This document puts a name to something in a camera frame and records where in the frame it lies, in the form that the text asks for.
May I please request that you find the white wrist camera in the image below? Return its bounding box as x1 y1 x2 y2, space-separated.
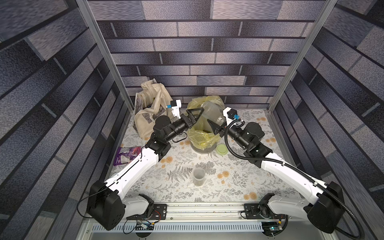
167 100 182 119
223 107 242 126

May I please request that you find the floral patterned table mat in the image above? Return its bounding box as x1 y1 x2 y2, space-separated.
100 108 298 204

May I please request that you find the yellow plastic bin liner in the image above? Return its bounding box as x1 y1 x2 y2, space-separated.
187 96 225 149

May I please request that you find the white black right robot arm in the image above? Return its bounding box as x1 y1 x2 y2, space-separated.
208 118 347 234

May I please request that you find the short frosted plastic cup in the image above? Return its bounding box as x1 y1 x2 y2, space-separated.
192 168 206 187

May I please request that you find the purple snack packet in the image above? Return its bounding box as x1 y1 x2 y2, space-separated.
113 146 141 166

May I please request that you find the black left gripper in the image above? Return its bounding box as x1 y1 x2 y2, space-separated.
163 109 204 144

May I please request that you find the black corrugated cable conduit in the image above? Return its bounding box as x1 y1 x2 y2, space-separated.
224 119 365 240

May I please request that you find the glass jar with green lid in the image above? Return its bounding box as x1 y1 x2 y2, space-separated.
202 101 226 126

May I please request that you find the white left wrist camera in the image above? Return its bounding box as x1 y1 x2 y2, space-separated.
167 100 182 119

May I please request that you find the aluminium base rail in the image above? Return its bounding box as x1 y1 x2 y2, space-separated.
80 201 334 232

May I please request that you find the grey mesh waste bin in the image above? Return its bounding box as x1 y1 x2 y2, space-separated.
191 142 217 154

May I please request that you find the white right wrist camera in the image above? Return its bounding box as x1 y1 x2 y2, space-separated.
223 107 242 126

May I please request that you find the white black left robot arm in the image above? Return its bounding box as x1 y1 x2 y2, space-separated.
86 108 204 231

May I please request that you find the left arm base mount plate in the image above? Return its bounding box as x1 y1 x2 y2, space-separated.
140 204 168 221

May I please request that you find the green jar lid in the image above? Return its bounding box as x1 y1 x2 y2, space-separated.
216 144 229 156

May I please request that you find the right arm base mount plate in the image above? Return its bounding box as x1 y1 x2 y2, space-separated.
241 203 287 220

